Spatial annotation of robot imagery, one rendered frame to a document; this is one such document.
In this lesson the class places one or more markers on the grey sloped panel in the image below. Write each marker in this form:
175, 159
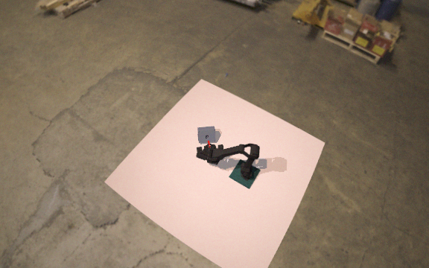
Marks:
206, 134

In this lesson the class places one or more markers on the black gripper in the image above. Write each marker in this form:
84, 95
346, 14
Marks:
206, 148

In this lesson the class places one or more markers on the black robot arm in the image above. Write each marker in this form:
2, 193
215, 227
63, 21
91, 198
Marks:
218, 154

